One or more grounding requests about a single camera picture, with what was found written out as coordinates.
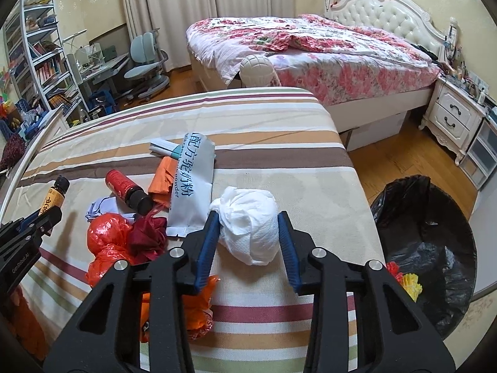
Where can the dark red crumpled cloth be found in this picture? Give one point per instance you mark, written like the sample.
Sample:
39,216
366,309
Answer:
145,235

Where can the orange crumpled wrapper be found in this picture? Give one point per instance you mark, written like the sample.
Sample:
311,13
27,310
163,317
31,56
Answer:
200,307

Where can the white wooden bed end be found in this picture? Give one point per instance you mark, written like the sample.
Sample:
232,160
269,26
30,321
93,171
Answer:
54,126

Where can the white tufted bed frame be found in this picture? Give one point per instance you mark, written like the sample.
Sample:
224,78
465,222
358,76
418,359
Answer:
388,11

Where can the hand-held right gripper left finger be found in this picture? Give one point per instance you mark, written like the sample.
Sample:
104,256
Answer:
206,248

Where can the grey-blue desk chair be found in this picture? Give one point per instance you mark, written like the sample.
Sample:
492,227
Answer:
141,46

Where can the bin with black bag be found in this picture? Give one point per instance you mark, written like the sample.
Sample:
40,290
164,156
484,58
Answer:
427,248

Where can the red-orange plastic bag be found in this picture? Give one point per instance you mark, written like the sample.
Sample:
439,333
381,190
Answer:
106,244

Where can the orange bottle black cap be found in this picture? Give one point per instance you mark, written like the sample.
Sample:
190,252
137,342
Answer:
54,198

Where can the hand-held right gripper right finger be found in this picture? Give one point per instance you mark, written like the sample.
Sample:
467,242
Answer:
289,256

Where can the red bottle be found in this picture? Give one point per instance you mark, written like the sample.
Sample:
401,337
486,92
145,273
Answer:
122,186

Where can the plastic drawer unit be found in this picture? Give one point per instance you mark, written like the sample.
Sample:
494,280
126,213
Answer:
481,151

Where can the white tissue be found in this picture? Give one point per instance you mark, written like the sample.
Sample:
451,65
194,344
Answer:
248,225

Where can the group of small bottles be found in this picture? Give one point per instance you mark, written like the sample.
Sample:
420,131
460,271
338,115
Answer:
466,75

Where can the white bookshelf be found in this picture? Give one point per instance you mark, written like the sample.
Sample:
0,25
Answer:
42,39

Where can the red floral cloth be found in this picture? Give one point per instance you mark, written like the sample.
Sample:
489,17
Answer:
287,40

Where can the white ribbed round object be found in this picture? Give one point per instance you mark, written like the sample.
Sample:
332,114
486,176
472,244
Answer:
254,68

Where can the white nightstand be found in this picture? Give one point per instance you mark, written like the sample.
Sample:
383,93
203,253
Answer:
446,112

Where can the red net wrapper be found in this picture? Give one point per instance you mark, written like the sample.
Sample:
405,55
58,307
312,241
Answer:
393,270

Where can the striped bed sheet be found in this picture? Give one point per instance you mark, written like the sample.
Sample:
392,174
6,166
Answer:
252,143

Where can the grey study desk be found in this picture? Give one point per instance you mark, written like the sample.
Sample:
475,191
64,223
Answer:
105,66

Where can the silver sachet packet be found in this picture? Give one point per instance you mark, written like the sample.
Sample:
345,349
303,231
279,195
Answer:
190,186

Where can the pink floral quilt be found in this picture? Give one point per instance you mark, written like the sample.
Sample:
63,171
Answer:
330,66

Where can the beige curtain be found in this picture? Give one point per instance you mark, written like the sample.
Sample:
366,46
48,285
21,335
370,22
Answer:
174,0

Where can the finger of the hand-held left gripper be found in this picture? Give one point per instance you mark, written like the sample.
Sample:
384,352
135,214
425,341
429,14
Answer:
46,217

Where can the orange packet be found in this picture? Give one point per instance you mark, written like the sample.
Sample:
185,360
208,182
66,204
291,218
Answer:
161,180

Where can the lavender crumpled paper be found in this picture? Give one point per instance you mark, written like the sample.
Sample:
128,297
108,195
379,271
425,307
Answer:
103,208

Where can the blue storage crate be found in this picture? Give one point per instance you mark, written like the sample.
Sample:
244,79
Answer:
101,100

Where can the yellow spiky ball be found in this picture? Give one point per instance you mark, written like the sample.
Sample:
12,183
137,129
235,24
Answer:
411,285

